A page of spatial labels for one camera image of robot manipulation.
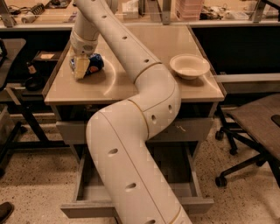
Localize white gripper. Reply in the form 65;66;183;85
70;31;98;80

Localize blue pepsi can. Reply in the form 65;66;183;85
70;53;104;75

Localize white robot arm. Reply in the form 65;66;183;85
71;0;192;224

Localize grey drawer cabinet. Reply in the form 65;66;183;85
45;24;224;158

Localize closed grey top drawer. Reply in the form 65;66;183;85
56;118;214;144

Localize open grey middle drawer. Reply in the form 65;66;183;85
60;143;214;218

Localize white box on bench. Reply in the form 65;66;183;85
122;0;139;19

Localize black office chair left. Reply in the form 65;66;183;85
0;38;26;176

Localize black office chair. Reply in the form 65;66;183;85
215;94;280;187
0;38;26;176

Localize white bowl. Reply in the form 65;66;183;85
170;53;210;80

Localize pink stacked trays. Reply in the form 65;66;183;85
175;0;204;21

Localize black shoe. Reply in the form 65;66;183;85
0;202;14;224

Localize black office chair right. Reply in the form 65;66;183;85
215;94;280;187

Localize black coiled cable tool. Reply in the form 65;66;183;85
21;3;45;24

